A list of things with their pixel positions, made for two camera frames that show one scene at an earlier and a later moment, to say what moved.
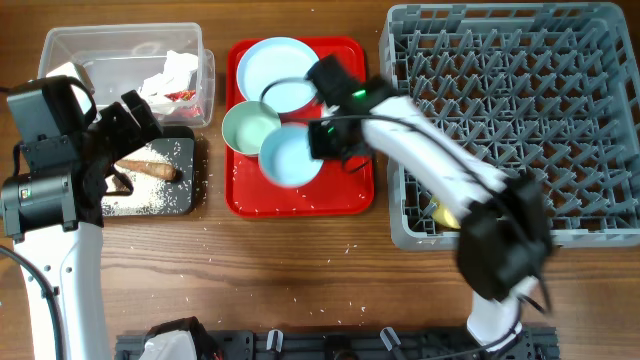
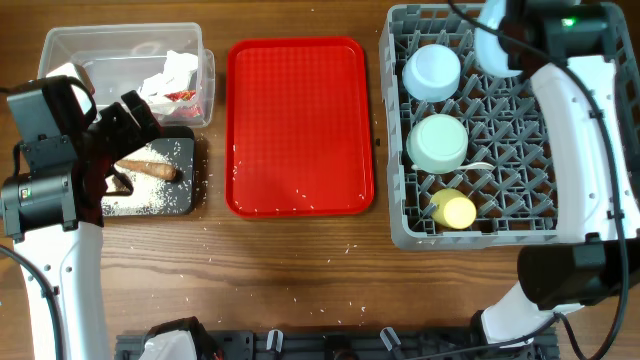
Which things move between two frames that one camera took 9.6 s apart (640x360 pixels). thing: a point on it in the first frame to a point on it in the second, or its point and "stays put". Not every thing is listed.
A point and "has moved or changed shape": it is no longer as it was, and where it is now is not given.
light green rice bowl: (247, 123) has moved or changed shape
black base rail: (422, 344) stays put
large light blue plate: (273, 71) to (491, 55)
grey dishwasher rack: (543, 91) stays put
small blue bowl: (285, 156) to (431, 73)
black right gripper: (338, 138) to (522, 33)
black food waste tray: (152, 195) stays put
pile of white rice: (147, 195) stays put
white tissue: (175, 78) stays put
